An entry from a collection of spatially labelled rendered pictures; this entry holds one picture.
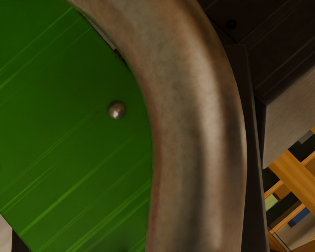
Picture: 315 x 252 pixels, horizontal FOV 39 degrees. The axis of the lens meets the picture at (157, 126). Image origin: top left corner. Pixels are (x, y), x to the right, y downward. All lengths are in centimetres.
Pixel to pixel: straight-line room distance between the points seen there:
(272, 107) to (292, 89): 2
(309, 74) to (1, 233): 34
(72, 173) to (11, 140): 4
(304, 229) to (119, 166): 924
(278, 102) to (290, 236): 908
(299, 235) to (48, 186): 921
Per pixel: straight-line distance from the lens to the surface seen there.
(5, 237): 52
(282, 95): 32
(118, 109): 26
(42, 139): 27
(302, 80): 33
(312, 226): 952
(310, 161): 926
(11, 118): 28
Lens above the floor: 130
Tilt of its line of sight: 19 degrees down
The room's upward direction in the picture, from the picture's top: 139 degrees clockwise
